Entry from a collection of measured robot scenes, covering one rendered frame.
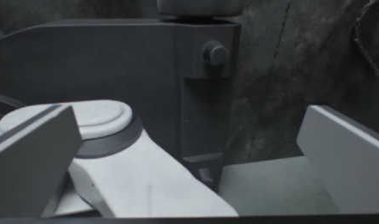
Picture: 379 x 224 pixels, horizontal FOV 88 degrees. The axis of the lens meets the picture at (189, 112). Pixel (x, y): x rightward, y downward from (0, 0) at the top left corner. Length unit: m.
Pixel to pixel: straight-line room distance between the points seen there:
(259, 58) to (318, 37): 0.23
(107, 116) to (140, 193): 0.14
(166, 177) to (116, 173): 0.07
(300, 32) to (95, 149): 0.71
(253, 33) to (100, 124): 0.54
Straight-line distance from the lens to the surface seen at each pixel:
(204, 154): 0.59
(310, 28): 0.83
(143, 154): 0.33
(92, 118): 0.35
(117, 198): 0.28
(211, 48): 0.40
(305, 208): 0.91
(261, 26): 0.72
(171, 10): 0.46
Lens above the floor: 0.61
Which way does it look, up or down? 58 degrees down
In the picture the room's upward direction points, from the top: 155 degrees clockwise
